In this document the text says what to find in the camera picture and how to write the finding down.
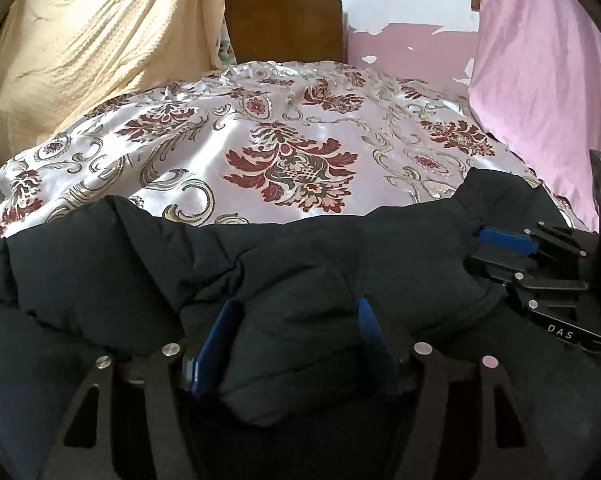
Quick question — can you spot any yellow hanging sheet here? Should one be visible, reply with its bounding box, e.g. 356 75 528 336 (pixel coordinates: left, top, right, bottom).
0 0 233 166

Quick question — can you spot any pink curtain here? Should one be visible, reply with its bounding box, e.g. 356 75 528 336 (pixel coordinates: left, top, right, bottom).
469 0 601 230

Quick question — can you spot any wooden headboard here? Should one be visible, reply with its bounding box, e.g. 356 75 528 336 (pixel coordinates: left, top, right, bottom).
224 0 345 63

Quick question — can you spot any floral satin bedspread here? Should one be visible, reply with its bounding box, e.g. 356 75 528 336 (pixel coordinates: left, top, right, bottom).
0 58 589 256

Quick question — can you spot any black padded jacket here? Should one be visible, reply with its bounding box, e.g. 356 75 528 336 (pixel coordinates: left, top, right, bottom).
0 169 601 479

